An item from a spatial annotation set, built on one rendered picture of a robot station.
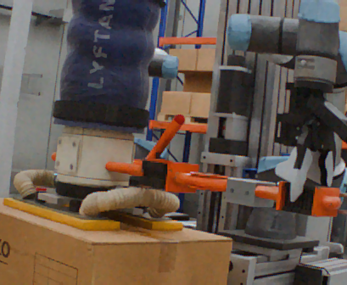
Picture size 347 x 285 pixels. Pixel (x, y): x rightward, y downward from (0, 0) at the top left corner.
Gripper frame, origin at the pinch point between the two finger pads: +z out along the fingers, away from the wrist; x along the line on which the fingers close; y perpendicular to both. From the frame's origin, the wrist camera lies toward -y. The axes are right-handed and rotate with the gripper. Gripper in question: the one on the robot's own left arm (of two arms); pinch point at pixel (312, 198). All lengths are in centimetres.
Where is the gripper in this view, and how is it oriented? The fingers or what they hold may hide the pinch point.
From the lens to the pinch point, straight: 115.5
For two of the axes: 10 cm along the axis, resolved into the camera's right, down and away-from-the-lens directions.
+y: -7.0, -1.2, 7.1
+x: -7.1, -0.4, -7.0
